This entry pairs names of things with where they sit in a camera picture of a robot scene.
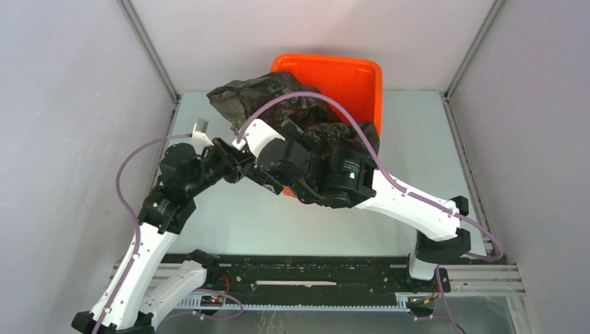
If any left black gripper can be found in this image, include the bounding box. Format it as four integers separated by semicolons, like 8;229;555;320
186;137;257;196

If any black plastic trash bag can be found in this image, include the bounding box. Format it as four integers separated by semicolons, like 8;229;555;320
207;72;367;157

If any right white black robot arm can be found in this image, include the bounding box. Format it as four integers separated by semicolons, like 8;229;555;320
245;119;471;291

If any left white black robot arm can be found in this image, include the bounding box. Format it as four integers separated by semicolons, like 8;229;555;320
72;132;273;333

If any orange plastic trash bin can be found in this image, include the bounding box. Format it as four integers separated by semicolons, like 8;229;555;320
270;53;383;199

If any small circuit board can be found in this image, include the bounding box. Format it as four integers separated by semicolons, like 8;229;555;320
200;295;225;307

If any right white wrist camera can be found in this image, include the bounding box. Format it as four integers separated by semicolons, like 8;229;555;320
232;119;285;158

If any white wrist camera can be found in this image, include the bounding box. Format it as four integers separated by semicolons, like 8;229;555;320
232;119;285;158
191;118;213;151

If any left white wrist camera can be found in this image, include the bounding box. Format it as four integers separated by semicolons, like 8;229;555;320
191;118;213;151

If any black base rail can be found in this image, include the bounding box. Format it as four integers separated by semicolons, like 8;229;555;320
184;252;453;309

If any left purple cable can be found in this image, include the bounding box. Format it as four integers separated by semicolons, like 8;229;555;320
90;132;245;334

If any white slotted cable duct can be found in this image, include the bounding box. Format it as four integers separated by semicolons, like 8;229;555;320
175;294;437;312

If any left aluminium frame post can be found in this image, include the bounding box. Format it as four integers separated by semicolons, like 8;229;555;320
116;0;180;104

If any aluminium frame post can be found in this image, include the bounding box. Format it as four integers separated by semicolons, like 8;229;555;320
116;0;180;104
445;0;509;101

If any right aluminium frame post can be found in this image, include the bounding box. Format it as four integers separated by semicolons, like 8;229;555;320
445;0;509;101

